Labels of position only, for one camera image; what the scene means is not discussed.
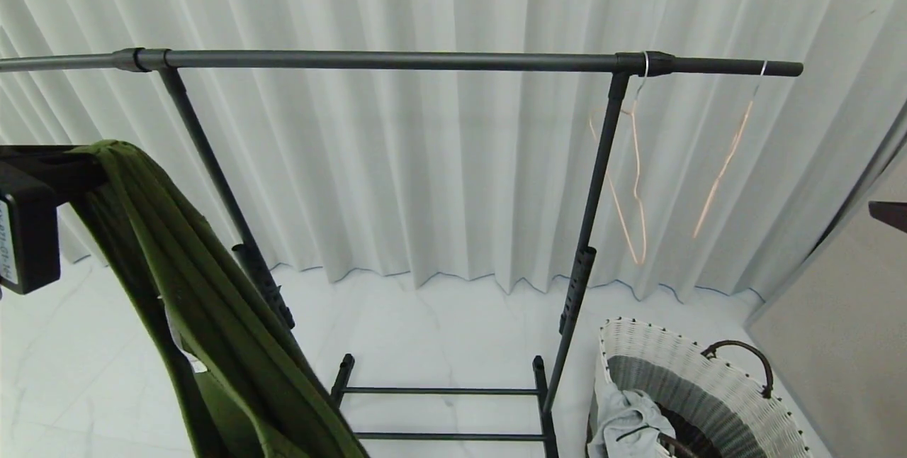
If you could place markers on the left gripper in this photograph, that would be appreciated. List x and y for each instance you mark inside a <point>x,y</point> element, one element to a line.
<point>35,245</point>

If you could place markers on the green printed t-shirt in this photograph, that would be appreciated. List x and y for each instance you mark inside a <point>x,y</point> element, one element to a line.
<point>212,302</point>

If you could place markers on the pink clothes hanger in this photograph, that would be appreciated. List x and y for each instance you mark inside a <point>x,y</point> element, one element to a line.
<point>727,160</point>
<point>638,192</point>

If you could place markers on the black clothes rack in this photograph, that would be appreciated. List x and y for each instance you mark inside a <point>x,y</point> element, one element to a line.
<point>390,59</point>

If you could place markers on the white laundry basket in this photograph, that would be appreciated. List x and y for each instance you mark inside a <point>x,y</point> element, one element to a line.
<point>744,401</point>

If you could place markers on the white curtain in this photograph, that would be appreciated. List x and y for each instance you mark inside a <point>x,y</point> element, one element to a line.
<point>425,160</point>

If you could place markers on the pale grey shorts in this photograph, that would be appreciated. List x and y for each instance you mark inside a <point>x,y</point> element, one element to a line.
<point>623,422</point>

